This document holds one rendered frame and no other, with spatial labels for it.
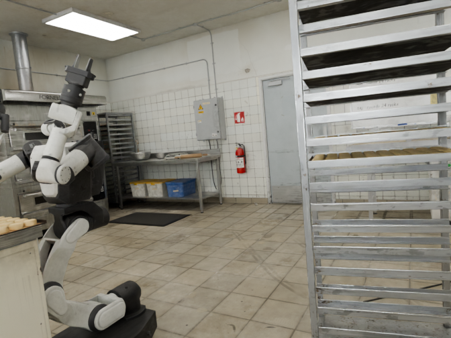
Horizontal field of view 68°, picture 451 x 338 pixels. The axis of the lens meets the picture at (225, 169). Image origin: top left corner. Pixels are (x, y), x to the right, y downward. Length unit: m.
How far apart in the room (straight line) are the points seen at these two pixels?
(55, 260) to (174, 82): 5.05
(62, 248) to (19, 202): 3.40
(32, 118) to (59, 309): 3.81
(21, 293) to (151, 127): 5.48
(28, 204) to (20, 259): 3.62
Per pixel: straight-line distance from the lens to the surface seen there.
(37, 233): 1.66
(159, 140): 6.72
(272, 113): 5.53
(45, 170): 1.48
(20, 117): 5.27
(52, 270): 1.86
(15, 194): 5.18
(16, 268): 1.63
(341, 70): 1.42
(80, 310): 2.01
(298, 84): 1.39
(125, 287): 2.22
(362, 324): 2.08
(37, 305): 1.71
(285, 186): 5.55
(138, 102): 7.05
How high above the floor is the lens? 1.20
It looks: 6 degrees down
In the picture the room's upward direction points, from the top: 5 degrees counter-clockwise
